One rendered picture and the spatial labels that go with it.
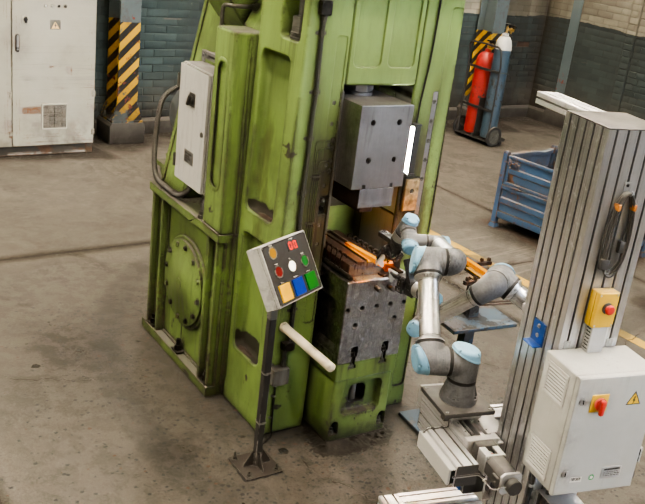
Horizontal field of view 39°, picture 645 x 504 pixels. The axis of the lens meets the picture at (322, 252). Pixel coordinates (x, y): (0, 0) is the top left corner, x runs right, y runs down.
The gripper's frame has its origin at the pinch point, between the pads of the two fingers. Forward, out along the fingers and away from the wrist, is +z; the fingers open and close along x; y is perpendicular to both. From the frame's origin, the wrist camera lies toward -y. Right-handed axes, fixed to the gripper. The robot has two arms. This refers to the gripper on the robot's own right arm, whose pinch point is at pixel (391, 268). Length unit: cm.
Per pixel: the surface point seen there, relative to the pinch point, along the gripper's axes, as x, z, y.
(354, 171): -16.3, 16.3, -44.2
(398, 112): 4, 16, -71
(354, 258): -6.4, 21.8, 2.4
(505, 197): 325, 254, 71
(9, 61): -40, 541, 1
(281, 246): -59, 5, -16
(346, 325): -13.9, 11.7, 33.1
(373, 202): -3.0, 16.6, -27.9
